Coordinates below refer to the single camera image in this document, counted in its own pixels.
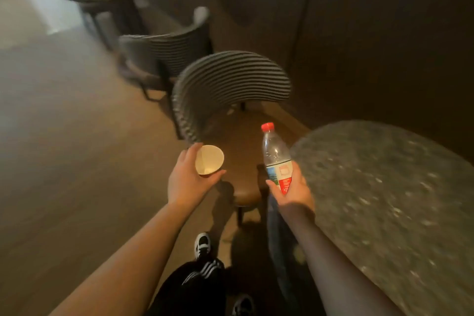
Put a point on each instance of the person's left hand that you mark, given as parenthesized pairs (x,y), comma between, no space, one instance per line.
(184,183)

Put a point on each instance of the person's right hand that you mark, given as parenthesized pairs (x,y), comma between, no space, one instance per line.
(296,193)

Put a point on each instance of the person's right thumb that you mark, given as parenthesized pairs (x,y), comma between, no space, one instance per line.
(274,190)

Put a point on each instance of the person's left thumb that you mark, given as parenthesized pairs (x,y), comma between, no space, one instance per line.
(211,178)

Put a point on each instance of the white paper cup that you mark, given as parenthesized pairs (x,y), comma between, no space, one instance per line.
(209,160)

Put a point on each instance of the clear plastic water bottle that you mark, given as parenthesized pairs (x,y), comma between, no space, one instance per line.
(277,158)

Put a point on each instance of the person's left forearm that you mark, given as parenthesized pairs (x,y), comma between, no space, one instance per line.
(127,264)

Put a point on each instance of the person's right forearm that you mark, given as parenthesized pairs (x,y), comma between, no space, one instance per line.
(333,267)

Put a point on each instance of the black and white shoe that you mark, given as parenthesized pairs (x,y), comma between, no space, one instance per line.
(202,245)
(243,305)

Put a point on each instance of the striped round-back chair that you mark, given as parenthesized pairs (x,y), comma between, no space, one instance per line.
(166,49)
(226,104)

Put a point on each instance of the person's black striped trousers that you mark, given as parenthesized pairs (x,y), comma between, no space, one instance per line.
(192,290)

